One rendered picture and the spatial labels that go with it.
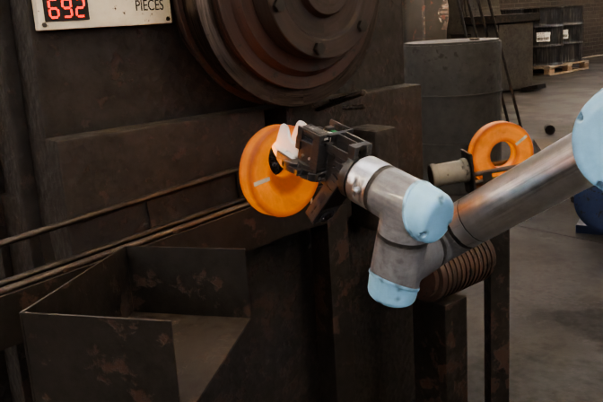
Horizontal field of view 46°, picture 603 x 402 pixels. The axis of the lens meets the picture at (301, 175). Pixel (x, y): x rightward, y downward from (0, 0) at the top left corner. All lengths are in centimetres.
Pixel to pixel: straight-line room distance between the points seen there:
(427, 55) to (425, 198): 318
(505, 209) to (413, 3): 488
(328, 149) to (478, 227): 25
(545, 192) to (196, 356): 53
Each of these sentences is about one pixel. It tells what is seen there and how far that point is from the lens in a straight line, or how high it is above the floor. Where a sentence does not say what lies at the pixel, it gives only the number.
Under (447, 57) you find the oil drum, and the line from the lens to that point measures 408.
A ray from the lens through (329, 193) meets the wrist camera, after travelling 109.
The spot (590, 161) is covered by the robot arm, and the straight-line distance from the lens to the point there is 80.
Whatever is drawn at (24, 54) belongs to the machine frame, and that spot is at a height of 102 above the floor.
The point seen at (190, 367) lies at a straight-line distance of 101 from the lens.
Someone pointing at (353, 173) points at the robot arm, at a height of 83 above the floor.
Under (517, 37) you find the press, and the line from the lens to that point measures 942.
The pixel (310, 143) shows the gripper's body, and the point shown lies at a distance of 108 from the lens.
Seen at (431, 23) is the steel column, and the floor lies 97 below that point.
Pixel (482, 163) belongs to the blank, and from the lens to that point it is 173.
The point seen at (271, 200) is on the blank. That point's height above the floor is 76.
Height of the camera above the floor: 105
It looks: 12 degrees down
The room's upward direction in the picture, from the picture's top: 4 degrees counter-clockwise
